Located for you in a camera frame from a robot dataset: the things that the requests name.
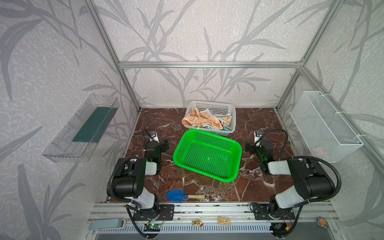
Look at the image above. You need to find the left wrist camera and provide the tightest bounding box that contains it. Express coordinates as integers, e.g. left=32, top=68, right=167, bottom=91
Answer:
left=149, top=131, right=160, bottom=143

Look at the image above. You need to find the round orange gadget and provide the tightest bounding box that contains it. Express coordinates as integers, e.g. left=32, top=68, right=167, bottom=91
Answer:
left=317, top=217, right=329, bottom=229

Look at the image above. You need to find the right controller board with wires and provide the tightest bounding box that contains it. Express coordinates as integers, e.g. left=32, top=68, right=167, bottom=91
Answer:
left=270, top=223, right=293, bottom=236

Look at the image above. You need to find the small yellow circuit board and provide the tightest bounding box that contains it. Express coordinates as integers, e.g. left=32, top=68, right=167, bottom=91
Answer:
left=218, top=217, right=232, bottom=226

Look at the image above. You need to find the pink object in wire basket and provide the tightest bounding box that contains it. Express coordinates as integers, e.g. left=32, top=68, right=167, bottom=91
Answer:
left=311, top=147, right=326, bottom=159

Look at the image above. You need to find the small orange green trinket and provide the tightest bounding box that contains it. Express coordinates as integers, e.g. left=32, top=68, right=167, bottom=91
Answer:
left=192, top=220, right=204, bottom=227

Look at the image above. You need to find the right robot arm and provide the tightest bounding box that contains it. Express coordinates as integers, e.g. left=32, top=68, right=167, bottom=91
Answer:
left=245, top=131, right=342, bottom=220

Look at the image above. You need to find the grey flat device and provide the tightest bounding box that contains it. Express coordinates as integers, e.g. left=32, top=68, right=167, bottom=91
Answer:
left=89, top=219, right=127, bottom=230

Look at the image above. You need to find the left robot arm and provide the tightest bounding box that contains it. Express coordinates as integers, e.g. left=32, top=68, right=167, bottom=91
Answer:
left=107, top=140, right=169, bottom=215

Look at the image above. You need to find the blue trowel wooden handle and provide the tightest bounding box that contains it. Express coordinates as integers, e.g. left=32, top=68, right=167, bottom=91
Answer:
left=167, top=190, right=206, bottom=203

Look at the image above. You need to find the green plastic basket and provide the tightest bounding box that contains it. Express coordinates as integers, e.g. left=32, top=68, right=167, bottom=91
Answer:
left=173, top=130, right=243, bottom=183

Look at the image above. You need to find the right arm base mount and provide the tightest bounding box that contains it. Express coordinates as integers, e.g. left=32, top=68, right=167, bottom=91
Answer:
left=250, top=203, right=296, bottom=220

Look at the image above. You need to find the blue patterned towel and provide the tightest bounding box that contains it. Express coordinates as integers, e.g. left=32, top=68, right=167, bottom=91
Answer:
left=211, top=112, right=232, bottom=131

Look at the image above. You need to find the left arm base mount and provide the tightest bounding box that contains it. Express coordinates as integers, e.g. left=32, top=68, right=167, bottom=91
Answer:
left=133, top=204, right=175, bottom=221

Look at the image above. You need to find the green led circuit board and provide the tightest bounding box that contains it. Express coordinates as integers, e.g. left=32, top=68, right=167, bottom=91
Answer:
left=143, top=223, right=162, bottom=232

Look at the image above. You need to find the white plastic basket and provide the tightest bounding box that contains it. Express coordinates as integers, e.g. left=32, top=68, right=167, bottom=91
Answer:
left=185, top=101, right=236, bottom=137

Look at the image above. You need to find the white wire wall basket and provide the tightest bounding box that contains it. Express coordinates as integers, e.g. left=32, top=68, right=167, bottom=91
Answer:
left=290, top=91, right=364, bottom=163

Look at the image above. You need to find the orange patterned towel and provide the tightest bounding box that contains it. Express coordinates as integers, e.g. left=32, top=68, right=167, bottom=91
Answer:
left=182, top=108, right=223, bottom=130

